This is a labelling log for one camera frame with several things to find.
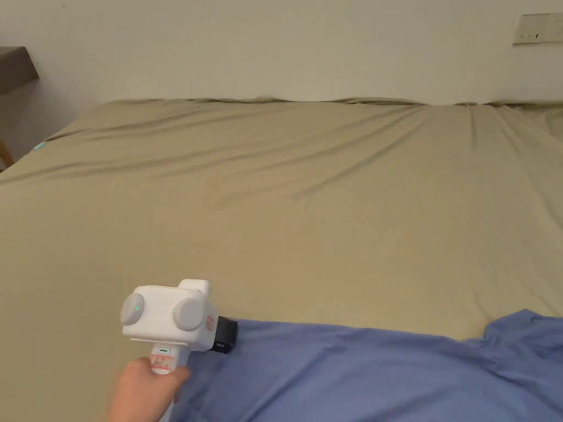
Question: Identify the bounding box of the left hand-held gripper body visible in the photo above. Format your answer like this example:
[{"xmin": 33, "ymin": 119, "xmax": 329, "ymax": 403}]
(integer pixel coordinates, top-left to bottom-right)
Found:
[{"xmin": 120, "ymin": 279, "xmax": 239, "ymax": 376}]

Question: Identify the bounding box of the blue shirt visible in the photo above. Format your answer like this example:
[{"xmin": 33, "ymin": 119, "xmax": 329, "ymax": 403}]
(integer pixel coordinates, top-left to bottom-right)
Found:
[{"xmin": 172, "ymin": 309, "xmax": 563, "ymax": 422}]

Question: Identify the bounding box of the person's left hand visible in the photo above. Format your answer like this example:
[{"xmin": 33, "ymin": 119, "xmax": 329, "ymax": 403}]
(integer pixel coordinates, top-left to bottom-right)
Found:
[{"xmin": 108, "ymin": 357, "xmax": 192, "ymax": 422}]

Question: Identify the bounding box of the bed with beige sheet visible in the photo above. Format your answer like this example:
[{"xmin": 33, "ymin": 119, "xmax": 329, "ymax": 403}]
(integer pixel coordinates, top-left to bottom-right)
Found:
[{"xmin": 0, "ymin": 96, "xmax": 563, "ymax": 422}]

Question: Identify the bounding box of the wall socket panel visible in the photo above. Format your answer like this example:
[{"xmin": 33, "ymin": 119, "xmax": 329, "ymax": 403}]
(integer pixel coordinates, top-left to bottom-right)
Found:
[{"xmin": 512, "ymin": 13, "xmax": 563, "ymax": 47}]

